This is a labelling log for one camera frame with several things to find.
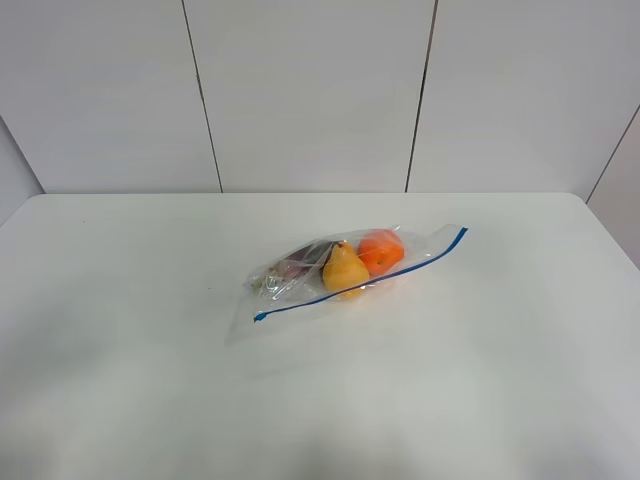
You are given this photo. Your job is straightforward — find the clear zip bag blue seal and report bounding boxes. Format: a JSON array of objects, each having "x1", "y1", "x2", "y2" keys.
[{"x1": 225, "y1": 224, "x2": 468, "y2": 346}]

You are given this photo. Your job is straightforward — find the purple eggplant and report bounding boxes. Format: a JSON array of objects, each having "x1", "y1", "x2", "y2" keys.
[{"x1": 280, "y1": 240, "x2": 334, "y2": 276}]

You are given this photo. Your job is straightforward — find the yellow pear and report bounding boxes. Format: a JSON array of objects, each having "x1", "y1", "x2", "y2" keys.
[{"x1": 322, "y1": 241, "x2": 370, "y2": 299}]

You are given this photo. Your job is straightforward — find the orange fruit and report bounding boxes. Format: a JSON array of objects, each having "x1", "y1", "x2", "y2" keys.
[{"x1": 357, "y1": 229, "x2": 405, "y2": 277}]

